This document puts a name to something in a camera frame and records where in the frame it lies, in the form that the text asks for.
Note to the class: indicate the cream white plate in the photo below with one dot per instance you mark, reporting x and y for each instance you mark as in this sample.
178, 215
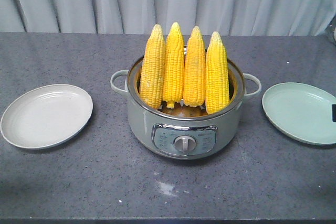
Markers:
46, 117

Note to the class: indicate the white pleated curtain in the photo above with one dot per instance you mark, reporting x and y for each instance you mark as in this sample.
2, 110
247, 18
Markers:
229, 17

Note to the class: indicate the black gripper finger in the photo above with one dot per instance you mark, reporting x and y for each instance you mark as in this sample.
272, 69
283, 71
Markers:
333, 109

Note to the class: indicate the pale yellow corn cob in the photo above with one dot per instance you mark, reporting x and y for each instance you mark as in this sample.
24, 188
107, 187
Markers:
152, 73

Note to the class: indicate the light green plate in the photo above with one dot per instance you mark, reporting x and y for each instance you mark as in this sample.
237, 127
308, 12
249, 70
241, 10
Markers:
301, 112

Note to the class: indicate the bright yellow corn cob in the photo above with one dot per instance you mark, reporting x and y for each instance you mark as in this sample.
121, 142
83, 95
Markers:
174, 67

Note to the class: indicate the orange yellow corn cob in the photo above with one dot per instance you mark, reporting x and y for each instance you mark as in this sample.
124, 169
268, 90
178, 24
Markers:
194, 70

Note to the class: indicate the green electric cooking pot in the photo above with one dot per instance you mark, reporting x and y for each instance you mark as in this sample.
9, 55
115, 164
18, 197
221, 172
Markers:
185, 137

